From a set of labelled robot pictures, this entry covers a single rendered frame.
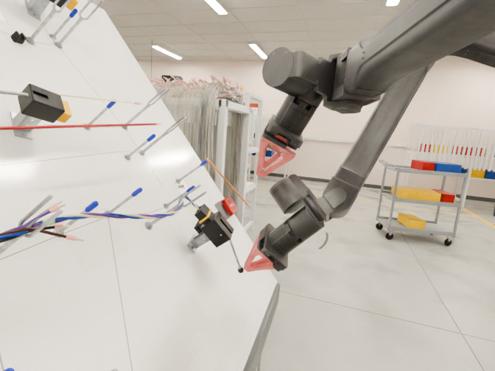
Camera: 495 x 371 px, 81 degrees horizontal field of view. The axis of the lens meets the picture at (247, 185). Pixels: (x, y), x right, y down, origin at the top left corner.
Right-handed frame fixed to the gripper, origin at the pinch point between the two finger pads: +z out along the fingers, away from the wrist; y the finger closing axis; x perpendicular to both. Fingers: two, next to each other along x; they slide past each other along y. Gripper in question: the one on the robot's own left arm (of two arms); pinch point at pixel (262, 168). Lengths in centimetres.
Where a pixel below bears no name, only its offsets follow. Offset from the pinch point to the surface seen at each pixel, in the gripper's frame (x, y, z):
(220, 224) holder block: -1.7, 1.6, 14.9
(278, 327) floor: 75, -96, 130
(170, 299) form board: -3.6, 16.4, 23.7
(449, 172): 237, -323, -3
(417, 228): 250, -312, 77
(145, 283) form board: -8.6, 17.8, 21.4
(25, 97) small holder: -35.2, 15.7, 2.5
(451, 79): 355, -758, -171
